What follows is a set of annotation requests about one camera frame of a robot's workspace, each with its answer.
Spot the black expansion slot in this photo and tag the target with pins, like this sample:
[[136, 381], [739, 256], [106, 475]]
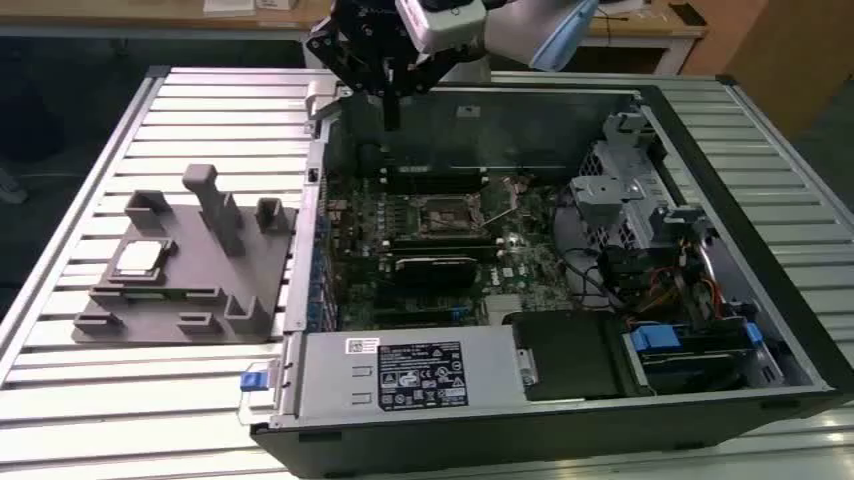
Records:
[[413, 318]]

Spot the silver power supply unit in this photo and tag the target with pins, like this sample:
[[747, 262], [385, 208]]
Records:
[[333, 380]]

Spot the silver drive cage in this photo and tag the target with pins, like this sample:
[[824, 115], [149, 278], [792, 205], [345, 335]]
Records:
[[607, 192]]

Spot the silver square CPU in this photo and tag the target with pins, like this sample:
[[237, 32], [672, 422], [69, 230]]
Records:
[[141, 257]]

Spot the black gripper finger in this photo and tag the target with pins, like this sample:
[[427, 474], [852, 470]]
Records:
[[329, 47], [420, 77]]

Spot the black and silver PC case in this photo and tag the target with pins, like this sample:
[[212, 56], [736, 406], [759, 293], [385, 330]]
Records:
[[533, 445]]

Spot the blue case latch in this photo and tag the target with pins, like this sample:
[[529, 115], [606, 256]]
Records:
[[252, 381]]

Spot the CPU socket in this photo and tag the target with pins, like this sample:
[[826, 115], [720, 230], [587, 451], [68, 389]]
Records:
[[443, 217]]

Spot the white label sticker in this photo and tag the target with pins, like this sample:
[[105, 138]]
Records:
[[468, 110]]

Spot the small black box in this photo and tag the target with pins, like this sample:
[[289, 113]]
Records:
[[688, 14]]

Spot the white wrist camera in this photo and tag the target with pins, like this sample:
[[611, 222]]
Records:
[[447, 25]]

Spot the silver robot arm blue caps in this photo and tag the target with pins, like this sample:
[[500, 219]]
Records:
[[509, 30]]

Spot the small silver heat sink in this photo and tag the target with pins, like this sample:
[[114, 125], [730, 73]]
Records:
[[503, 305]]

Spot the green motherboard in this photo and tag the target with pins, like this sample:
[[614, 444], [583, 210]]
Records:
[[533, 227]]

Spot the white paper box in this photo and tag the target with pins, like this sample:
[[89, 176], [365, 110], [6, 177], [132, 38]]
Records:
[[227, 6]]

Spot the blue disk carrier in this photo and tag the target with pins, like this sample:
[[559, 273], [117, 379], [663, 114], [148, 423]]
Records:
[[655, 339]]

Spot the wooden desk white legs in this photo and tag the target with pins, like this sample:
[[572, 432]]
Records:
[[53, 15]]

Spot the grey plastic parts rack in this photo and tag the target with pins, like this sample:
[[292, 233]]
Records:
[[200, 280]]

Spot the green RAM stick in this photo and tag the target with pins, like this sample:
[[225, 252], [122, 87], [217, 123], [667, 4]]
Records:
[[156, 296]]

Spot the brown wooden cabinet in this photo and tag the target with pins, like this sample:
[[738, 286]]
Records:
[[787, 60]]

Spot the black graphics card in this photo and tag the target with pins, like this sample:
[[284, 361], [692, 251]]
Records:
[[433, 274]]

